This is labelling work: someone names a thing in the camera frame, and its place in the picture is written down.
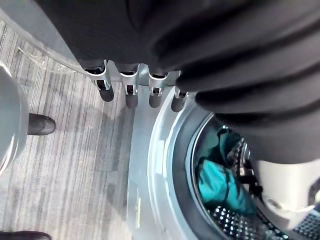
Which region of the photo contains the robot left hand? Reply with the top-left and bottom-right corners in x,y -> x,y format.
34,0 -> 320,232

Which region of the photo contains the white front-load washing machine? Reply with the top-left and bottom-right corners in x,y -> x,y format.
124,61 -> 320,240

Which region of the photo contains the washing machine door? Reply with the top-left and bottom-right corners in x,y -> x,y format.
0,0 -> 87,76

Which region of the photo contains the black white patterned garment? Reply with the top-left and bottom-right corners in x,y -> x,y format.
226,137 -> 265,198

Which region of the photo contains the teal garment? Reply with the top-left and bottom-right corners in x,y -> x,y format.
196,127 -> 259,217

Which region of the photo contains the dark robot foot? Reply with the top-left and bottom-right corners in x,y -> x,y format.
0,231 -> 53,240
27,113 -> 56,136

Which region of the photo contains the silver robot leg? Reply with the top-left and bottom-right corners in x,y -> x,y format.
0,64 -> 30,176

